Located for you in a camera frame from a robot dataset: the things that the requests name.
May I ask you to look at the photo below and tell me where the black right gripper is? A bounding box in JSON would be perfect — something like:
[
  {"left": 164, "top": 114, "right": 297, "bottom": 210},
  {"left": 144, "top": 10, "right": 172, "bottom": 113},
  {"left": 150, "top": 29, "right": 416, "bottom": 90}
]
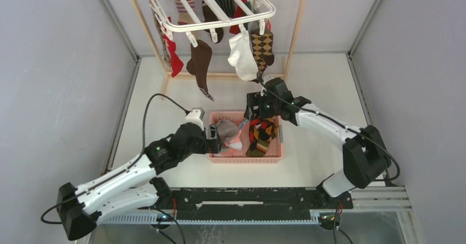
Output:
[{"left": 244, "top": 92, "right": 280, "bottom": 121}]

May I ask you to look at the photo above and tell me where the grey ribbed sock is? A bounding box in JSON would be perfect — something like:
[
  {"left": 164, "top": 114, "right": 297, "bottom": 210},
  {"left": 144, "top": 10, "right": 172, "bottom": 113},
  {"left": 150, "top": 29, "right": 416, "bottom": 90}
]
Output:
[{"left": 216, "top": 119, "right": 240, "bottom": 147}]

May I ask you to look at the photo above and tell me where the red black argyle sock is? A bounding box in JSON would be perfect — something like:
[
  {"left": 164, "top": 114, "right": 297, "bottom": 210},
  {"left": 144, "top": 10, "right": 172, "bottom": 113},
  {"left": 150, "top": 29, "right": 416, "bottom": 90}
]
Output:
[{"left": 248, "top": 118, "right": 279, "bottom": 144}]

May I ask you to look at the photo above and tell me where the pink patterned sock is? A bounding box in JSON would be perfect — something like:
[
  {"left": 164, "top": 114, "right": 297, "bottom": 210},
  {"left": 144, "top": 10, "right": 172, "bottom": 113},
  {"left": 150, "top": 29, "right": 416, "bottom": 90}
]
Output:
[{"left": 211, "top": 118, "right": 249, "bottom": 158}]

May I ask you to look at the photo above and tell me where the pink plastic basket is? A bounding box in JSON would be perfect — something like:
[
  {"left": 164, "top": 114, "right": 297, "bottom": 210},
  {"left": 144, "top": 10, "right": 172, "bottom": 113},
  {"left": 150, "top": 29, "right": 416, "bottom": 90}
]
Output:
[{"left": 208, "top": 110, "right": 284, "bottom": 163}]

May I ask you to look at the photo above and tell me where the wooden hanger stand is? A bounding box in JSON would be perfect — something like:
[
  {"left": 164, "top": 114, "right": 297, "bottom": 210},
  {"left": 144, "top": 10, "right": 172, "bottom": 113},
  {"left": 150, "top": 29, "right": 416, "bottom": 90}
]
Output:
[{"left": 122, "top": 0, "right": 312, "bottom": 97}]

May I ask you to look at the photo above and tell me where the red white patterned sock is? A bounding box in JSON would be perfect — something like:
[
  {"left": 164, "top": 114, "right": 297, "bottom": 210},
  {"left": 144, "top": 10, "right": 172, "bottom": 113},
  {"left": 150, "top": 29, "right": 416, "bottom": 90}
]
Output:
[{"left": 229, "top": 0, "right": 251, "bottom": 35}]

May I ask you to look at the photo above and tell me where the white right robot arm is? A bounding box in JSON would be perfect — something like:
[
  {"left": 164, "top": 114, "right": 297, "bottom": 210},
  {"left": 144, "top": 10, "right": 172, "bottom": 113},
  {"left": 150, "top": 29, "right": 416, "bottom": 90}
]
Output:
[{"left": 245, "top": 75, "right": 400, "bottom": 209}]

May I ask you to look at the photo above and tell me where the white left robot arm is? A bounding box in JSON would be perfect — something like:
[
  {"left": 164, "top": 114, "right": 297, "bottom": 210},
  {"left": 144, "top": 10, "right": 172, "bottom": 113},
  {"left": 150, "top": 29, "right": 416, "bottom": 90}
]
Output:
[{"left": 56, "top": 123, "right": 223, "bottom": 241}]

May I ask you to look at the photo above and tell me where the white plastic clip hanger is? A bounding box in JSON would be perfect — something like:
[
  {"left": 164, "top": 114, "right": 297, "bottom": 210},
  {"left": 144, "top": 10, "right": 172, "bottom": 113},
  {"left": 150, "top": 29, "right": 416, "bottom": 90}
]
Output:
[{"left": 149, "top": 0, "right": 276, "bottom": 47}]

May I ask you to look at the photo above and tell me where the cream white sock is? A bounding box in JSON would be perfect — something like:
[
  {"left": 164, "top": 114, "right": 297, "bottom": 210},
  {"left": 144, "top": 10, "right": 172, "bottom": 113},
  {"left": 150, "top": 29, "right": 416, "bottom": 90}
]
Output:
[{"left": 228, "top": 33, "right": 258, "bottom": 81}]

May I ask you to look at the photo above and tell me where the red bear sock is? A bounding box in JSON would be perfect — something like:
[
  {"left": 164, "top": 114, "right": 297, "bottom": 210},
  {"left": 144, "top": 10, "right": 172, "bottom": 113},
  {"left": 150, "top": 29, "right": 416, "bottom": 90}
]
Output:
[{"left": 160, "top": 26, "right": 184, "bottom": 77}]

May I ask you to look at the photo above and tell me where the brown sock striped cuff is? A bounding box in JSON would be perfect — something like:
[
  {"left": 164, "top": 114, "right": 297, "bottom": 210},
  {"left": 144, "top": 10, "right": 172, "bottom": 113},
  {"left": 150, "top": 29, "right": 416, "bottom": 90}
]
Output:
[{"left": 202, "top": 0, "right": 224, "bottom": 43}]

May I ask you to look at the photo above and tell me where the maroon purple striped sock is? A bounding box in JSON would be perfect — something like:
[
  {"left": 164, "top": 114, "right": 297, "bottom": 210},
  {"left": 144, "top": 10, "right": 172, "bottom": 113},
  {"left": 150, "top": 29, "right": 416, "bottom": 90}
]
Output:
[{"left": 174, "top": 0, "right": 197, "bottom": 26}]

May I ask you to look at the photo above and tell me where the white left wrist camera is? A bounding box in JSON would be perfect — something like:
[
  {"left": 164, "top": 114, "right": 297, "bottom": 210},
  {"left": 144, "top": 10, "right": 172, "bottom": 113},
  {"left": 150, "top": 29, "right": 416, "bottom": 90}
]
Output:
[{"left": 185, "top": 107, "right": 205, "bottom": 130}]

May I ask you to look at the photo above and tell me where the black left camera cable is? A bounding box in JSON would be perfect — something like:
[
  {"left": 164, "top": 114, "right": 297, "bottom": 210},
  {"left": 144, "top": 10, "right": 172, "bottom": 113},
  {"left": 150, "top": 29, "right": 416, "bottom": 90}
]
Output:
[{"left": 40, "top": 93, "right": 191, "bottom": 225}]

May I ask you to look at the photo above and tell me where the black camera cable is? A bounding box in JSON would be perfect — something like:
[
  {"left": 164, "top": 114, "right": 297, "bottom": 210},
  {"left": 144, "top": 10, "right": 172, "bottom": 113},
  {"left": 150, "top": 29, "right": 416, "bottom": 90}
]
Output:
[
  {"left": 40, "top": 93, "right": 191, "bottom": 225},
  {"left": 257, "top": 78, "right": 401, "bottom": 182}
]

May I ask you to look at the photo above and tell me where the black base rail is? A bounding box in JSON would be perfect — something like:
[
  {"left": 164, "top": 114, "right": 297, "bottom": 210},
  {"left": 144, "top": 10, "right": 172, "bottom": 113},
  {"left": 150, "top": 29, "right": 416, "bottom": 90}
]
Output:
[{"left": 150, "top": 187, "right": 354, "bottom": 222}]

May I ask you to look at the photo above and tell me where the black right camera cable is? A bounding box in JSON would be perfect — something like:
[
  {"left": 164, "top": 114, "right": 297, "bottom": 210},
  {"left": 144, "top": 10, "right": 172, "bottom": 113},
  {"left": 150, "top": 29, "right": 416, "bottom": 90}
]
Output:
[{"left": 257, "top": 78, "right": 401, "bottom": 182}]

